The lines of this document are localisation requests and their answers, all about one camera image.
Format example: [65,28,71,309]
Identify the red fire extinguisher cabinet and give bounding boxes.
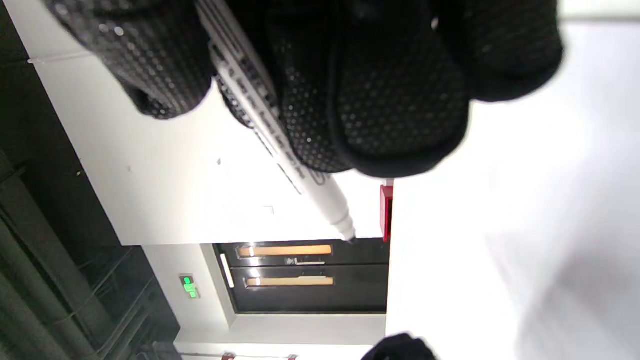
[379,184,395,244]

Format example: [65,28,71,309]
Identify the black and white whiteboard marker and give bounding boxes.
[194,0,357,245]

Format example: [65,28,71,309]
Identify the green exit sign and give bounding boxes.
[179,273,201,300]

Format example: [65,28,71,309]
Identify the person's right hand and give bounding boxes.
[42,0,566,179]

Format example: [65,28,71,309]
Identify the dark double door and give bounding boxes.
[213,238,390,315]

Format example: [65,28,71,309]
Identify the person's left hand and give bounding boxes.
[361,332,439,360]

